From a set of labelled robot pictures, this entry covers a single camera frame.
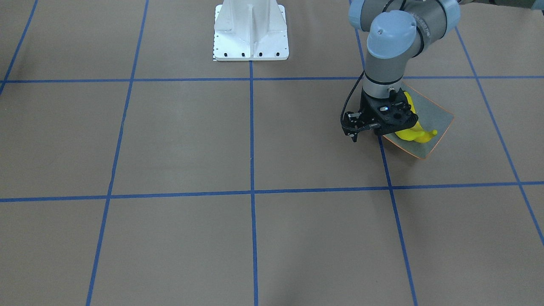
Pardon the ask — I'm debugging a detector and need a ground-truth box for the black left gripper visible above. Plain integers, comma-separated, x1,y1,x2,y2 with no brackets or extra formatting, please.
342,88,413,143

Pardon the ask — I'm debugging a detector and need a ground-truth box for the yellow plastic banana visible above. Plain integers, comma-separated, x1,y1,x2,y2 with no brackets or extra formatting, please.
403,91,419,129
394,121,438,143

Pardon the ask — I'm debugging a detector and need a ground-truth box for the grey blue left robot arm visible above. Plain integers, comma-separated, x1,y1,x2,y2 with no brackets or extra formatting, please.
340,0,461,143

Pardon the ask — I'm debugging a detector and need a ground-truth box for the grey square plate orange rim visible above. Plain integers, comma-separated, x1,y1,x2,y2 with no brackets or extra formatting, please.
383,83,455,159

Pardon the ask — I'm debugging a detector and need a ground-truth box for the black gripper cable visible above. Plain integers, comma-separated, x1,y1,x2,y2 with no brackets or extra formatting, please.
340,70,381,130

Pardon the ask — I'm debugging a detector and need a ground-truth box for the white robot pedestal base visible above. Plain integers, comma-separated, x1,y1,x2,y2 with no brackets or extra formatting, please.
212,0,289,61

